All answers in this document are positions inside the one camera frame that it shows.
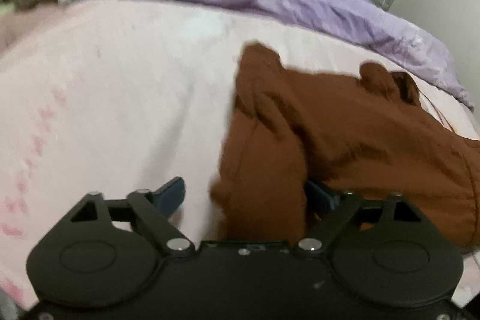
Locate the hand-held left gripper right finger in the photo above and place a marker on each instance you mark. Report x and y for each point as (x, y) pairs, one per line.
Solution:
(318, 198)

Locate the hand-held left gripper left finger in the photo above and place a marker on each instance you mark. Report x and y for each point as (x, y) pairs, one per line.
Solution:
(170, 194)

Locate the brown jacket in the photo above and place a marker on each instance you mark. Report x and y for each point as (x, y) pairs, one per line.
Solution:
(356, 125)

